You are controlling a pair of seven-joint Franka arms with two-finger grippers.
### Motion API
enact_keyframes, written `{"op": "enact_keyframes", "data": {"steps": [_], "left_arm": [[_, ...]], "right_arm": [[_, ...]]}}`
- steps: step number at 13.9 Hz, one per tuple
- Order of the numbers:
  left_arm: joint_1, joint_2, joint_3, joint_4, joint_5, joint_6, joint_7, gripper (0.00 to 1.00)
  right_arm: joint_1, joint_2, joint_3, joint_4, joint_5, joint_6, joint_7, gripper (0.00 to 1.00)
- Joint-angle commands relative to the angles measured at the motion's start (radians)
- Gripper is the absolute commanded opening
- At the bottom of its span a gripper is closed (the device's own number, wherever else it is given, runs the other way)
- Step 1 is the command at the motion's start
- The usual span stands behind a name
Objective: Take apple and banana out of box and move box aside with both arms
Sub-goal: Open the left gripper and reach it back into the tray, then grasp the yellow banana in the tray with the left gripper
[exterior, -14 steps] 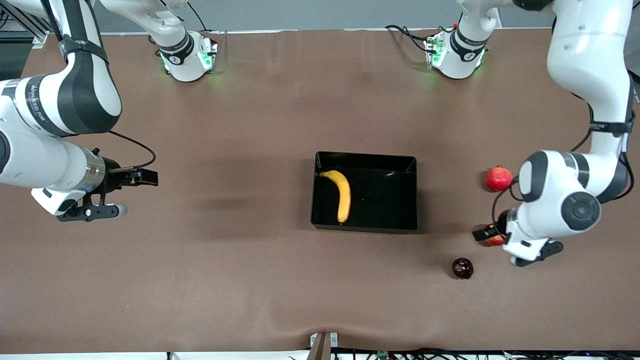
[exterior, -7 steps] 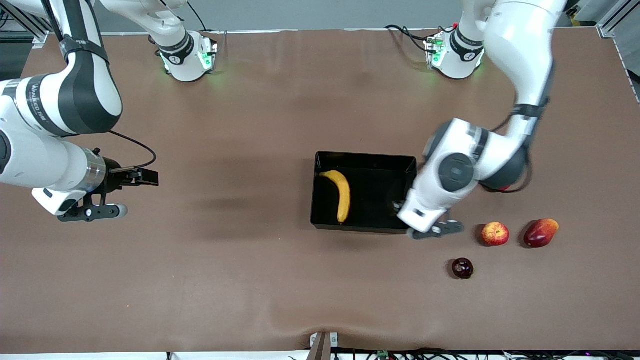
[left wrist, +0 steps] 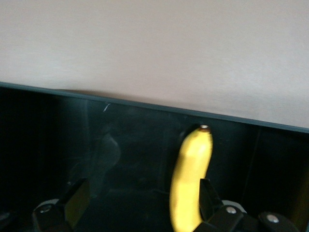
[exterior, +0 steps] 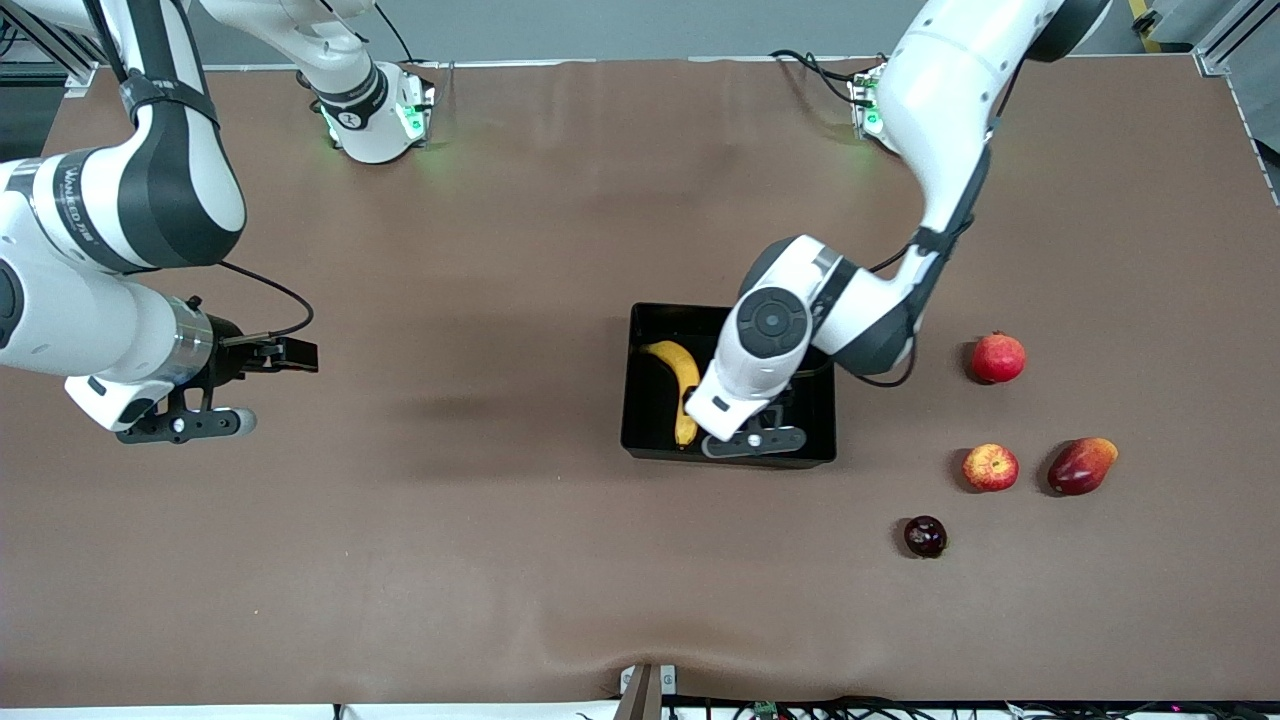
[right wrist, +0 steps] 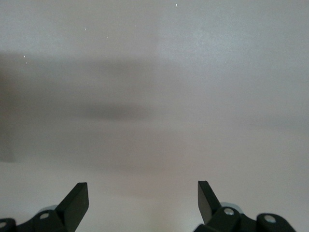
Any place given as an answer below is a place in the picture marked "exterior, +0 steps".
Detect yellow banana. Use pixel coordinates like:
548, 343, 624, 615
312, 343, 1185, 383
640, 340, 701, 448

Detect black plastic box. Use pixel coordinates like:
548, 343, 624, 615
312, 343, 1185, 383
620, 302, 837, 469

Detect red yellow apple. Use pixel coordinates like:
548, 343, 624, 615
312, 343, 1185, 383
962, 444, 1020, 493

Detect dark purple plum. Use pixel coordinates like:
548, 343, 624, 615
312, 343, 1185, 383
904, 515, 948, 559

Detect brown table mat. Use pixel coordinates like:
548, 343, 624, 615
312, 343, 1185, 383
0, 55, 1280, 709

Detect red pomegranate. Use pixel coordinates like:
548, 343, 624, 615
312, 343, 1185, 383
972, 331, 1028, 385

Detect red orange mango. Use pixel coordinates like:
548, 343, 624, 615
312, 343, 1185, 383
1046, 437, 1120, 497

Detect black right base cable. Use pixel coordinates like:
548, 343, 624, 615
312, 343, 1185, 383
375, 0, 416, 63

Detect black left base cable bundle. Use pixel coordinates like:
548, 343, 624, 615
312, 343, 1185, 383
768, 48, 881, 106

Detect aluminium frame profile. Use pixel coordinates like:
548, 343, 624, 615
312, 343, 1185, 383
0, 0, 101, 93
1195, 0, 1280, 79

